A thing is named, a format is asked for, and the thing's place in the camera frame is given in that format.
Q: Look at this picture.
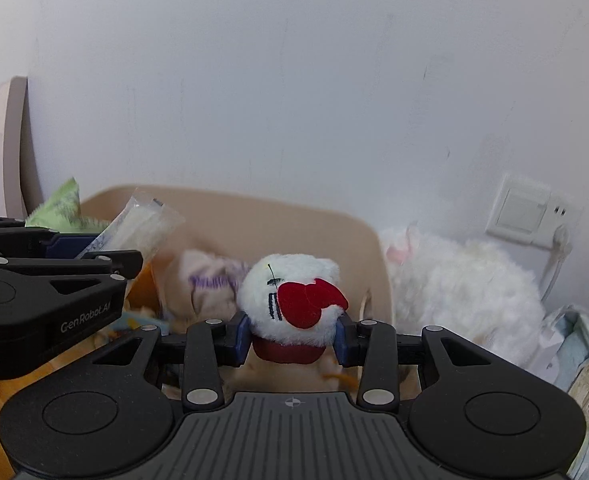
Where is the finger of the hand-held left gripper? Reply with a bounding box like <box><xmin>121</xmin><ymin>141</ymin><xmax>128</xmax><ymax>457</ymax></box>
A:
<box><xmin>0</xmin><ymin>250</ymin><xmax>144</xmax><ymax>282</ymax></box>
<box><xmin>0</xmin><ymin>214</ymin><xmax>100</xmax><ymax>261</ymax></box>

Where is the white round plush toy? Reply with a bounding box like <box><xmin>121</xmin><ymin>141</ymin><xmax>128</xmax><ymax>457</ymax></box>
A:
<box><xmin>237</xmin><ymin>252</ymin><xmax>350</xmax><ymax>363</ymax></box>

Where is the green packet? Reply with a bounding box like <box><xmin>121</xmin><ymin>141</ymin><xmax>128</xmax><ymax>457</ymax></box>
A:
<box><xmin>26</xmin><ymin>177</ymin><xmax>112</xmax><ymax>235</ymax></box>

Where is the orange box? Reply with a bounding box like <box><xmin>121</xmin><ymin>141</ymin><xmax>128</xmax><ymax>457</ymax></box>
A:
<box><xmin>124</xmin><ymin>260</ymin><xmax>162</xmax><ymax>321</ymax></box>

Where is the beige plastic storage bin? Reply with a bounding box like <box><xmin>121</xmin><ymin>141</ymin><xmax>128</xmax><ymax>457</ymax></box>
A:
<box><xmin>77</xmin><ymin>185</ymin><xmax>392</xmax><ymax>396</ymax></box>

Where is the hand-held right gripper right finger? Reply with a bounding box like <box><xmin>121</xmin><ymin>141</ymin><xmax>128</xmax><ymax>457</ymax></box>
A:
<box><xmin>334</xmin><ymin>312</ymin><xmax>495</xmax><ymax>411</ymax></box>

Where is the beige cloth pouch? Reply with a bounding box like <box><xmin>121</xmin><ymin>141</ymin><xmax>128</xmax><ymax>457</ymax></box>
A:
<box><xmin>164</xmin><ymin>250</ymin><xmax>252</xmax><ymax>321</ymax></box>

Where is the clear plastic packet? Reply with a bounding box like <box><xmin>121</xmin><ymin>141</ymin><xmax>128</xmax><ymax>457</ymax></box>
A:
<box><xmin>77</xmin><ymin>187</ymin><xmax>185</xmax><ymax>271</ymax></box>

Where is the white wall socket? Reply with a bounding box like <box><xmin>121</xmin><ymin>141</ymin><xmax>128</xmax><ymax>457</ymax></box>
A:
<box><xmin>485</xmin><ymin>172</ymin><xmax>582</xmax><ymax>248</ymax></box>

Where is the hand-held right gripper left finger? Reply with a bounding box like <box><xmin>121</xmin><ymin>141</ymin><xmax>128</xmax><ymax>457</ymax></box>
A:
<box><xmin>92</xmin><ymin>312</ymin><xmax>251</xmax><ymax>408</ymax></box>

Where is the large white fluffy plush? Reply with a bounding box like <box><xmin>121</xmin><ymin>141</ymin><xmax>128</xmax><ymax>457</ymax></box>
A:
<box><xmin>378</xmin><ymin>222</ymin><xmax>547</xmax><ymax>366</ymax></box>

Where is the white plug with cable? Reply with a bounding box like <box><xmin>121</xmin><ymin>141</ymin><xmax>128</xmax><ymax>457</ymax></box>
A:
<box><xmin>539</xmin><ymin>225</ymin><xmax>573</xmax><ymax>302</ymax></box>

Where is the beige curved board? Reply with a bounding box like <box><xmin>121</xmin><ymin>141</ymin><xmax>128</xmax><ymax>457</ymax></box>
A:
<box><xmin>0</xmin><ymin>76</ymin><xmax>42</xmax><ymax>221</ymax></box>

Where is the light blue plastic bag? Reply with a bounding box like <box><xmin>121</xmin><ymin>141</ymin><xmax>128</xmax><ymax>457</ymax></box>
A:
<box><xmin>529</xmin><ymin>305</ymin><xmax>589</xmax><ymax>480</ymax></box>

